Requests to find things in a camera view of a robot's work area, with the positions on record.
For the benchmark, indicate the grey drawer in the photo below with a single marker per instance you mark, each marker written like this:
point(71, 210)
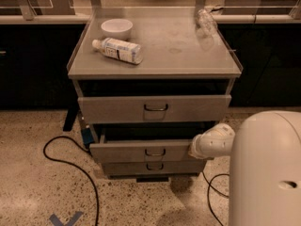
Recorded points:
point(138, 151)
point(152, 168)
point(132, 109)

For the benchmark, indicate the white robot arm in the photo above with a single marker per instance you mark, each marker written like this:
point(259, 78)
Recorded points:
point(265, 167)

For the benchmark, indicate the grey top drawer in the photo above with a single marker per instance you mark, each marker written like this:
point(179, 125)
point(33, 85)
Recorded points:
point(132, 109)

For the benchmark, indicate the grey metal drawer cabinet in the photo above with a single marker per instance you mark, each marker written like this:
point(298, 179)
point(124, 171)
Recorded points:
point(177, 61)

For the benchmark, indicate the grey bottom drawer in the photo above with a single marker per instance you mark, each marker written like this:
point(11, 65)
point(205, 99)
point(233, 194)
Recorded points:
point(152, 168)

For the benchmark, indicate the white labelled plastic bottle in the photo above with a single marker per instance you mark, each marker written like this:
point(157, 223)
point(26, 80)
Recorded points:
point(119, 49)

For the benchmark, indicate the blue power adapter box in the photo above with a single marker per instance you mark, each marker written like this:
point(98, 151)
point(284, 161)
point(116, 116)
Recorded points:
point(87, 137)

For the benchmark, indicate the white ceramic bowl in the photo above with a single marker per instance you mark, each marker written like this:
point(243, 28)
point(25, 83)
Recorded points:
point(119, 29)

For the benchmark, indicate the clear crumpled plastic bottle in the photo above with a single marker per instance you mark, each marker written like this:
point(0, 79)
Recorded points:
point(206, 22)

